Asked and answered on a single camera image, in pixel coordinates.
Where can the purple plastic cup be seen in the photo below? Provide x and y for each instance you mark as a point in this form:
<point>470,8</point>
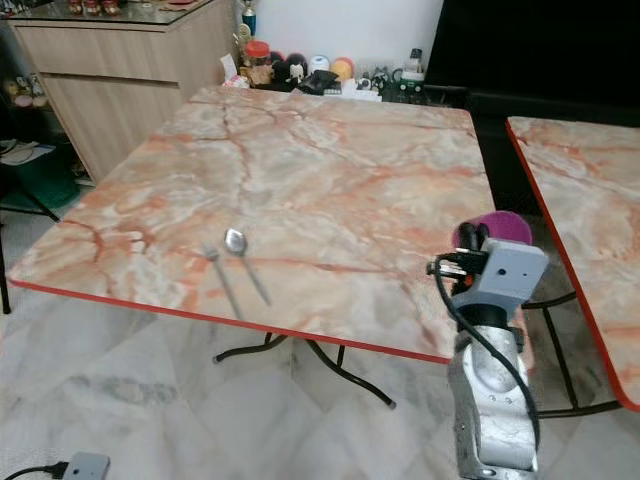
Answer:
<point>510,226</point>

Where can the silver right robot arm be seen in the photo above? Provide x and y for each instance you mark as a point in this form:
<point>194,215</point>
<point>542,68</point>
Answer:
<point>490,400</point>

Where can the marble top folding table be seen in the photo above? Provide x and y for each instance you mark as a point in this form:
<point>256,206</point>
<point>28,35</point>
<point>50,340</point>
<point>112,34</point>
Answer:
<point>590,210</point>
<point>340,190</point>

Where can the green storage box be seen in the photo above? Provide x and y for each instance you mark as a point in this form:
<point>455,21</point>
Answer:
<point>45,180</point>

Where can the large black screen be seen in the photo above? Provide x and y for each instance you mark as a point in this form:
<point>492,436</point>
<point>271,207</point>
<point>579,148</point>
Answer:
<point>530,45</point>

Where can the orange round ball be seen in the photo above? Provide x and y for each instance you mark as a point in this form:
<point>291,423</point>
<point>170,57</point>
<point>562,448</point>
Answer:
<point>342,68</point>

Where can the black soft pouch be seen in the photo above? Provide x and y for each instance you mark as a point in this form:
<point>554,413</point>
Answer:
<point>320,82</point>

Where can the silver metal spoon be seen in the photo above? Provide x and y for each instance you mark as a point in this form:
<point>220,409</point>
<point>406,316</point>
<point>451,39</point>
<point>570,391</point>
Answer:
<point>236,241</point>

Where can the white teal round ball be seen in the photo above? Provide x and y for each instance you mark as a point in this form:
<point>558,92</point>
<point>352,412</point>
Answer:
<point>319,64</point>

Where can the silver metal fork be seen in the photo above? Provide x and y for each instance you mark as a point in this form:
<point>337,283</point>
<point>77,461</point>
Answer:
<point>222,276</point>

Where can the red lid plastic jar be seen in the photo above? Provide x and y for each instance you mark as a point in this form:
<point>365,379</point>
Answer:
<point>258,65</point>

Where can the light wooden cabinet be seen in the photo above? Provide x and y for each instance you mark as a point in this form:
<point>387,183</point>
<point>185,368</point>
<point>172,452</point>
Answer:
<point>120,85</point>

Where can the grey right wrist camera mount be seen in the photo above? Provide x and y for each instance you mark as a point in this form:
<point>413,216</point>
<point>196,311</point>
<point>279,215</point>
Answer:
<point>510,272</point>

